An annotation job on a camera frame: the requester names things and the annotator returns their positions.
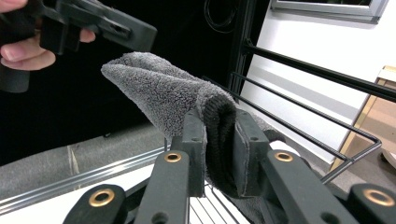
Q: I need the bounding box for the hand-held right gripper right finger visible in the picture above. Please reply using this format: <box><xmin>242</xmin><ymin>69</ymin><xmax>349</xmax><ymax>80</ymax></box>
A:
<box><xmin>233</xmin><ymin>108</ymin><xmax>360</xmax><ymax>224</ymax></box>

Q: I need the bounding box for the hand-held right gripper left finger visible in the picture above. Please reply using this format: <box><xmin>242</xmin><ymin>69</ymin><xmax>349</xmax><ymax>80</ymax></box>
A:
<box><xmin>134</xmin><ymin>108</ymin><xmax>208</xmax><ymax>224</ymax></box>

